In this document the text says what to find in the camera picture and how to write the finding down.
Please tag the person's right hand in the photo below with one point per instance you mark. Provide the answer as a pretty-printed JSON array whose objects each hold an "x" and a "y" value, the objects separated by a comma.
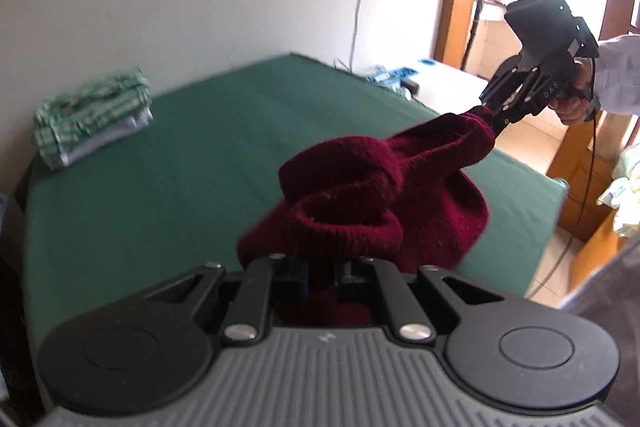
[{"x": 575, "y": 107}]

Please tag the dark red knit sweater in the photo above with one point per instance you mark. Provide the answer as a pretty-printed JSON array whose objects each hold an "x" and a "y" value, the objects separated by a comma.
[{"x": 375, "y": 187}]

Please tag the blue round lid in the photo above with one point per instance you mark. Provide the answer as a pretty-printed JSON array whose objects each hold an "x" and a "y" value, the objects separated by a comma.
[{"x": 426, "y": 61}]

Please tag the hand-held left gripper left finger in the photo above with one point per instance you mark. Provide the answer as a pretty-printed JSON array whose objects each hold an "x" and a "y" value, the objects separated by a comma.
[{"x": 300, "y": 279}]

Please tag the blue tray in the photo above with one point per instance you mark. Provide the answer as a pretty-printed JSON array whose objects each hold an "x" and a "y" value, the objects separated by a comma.
[{"x": 390, "y": 76}]

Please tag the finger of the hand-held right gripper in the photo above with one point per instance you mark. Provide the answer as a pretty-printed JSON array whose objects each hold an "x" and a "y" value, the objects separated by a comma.
[
  {"x": 522, "y": 104},
  {"x": 502, "y": 87}
]

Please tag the green table cloth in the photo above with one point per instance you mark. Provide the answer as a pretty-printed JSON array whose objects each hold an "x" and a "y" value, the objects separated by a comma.
[{"x": 200, "y": 147}]

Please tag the small black object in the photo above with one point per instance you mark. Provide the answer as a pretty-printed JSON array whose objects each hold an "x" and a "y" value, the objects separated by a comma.
[{"x": 411, "y": 87}]

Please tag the pale green cloth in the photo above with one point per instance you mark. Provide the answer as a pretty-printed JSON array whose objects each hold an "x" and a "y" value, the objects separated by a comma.
[{"x": 627, "y": 187}]

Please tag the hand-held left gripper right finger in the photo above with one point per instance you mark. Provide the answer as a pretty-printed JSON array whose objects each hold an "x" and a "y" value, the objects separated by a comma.
[{"x": 350, "y": 282}]

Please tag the white folded garment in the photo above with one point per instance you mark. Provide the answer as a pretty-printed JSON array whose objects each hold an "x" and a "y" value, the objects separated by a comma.
[{"x": 115, "y": 128}]

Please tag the white side table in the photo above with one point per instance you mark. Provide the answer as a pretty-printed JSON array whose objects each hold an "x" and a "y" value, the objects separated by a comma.
[{"x": 450, "y": 82}]

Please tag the person's grey clothing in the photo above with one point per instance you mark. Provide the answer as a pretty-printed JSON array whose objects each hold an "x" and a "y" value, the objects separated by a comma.
[{"x": 610, "y": 332}]

